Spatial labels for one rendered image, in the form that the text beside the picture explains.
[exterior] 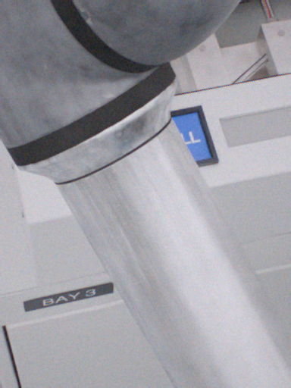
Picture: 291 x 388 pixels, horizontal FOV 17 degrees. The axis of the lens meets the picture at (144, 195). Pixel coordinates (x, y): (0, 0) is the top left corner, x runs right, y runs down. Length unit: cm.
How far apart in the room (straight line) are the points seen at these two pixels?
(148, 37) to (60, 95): 7
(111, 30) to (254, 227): 44
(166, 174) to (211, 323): 10
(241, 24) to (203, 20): 56
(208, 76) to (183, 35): 41
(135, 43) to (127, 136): 7
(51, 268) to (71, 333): 19
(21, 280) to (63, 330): 14
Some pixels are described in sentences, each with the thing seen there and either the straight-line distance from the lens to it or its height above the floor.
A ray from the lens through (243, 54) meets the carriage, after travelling 100.
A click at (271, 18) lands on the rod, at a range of 100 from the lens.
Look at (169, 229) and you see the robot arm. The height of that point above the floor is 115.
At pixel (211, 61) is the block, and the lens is 95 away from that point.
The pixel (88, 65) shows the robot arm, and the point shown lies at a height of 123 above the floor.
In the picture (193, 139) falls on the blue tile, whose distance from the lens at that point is 84.
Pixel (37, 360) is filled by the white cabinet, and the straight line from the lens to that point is 115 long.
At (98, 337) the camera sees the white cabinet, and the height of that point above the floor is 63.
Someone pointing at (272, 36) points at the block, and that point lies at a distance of 98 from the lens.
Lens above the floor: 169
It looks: 64 degrees down
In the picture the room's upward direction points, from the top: 5 degrees clockwise
